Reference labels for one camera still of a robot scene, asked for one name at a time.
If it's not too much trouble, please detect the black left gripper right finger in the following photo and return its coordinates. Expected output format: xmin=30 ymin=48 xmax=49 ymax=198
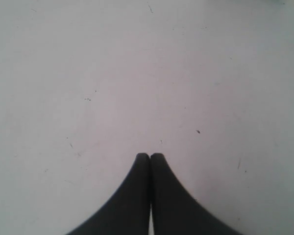
xmin=150 ymin=153 xmax=239 ymax=235

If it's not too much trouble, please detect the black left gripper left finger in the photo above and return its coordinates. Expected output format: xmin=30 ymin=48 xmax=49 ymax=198
xmin=69 ymin=153 xmax=150 ymax=235

